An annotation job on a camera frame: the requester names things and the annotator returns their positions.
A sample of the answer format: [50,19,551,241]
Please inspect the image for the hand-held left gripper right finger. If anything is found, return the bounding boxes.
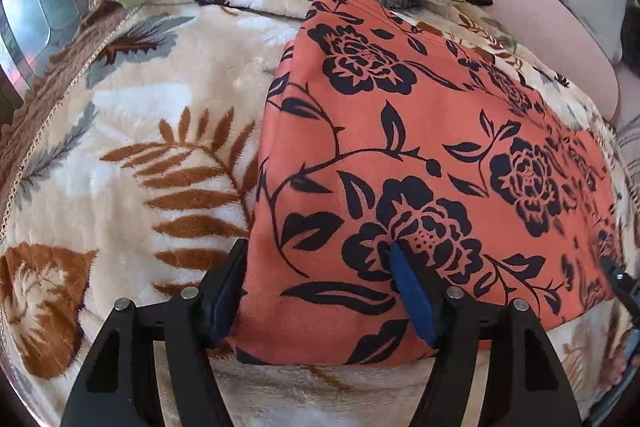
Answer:
[387,241,583,427]

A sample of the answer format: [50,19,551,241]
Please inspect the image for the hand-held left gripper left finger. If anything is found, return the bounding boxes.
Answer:
[60,237,249,427]

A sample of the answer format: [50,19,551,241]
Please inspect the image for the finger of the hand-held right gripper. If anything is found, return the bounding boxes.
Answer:
[597,254,640,323]

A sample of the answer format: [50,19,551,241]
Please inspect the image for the orange black floral cloth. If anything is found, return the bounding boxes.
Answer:
[235,0,626,365]

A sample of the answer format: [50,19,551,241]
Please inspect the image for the person's right hand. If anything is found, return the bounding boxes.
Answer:
[611,341,640,387]

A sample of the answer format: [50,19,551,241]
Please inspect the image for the cream leaf-print blanket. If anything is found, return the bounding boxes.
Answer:
[0,0,640,427]

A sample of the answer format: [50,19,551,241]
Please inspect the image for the pink bolster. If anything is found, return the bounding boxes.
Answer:
[480,0,623,122]

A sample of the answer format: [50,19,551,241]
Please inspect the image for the brown door with stained glass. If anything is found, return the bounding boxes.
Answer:
[0,0,96,108]

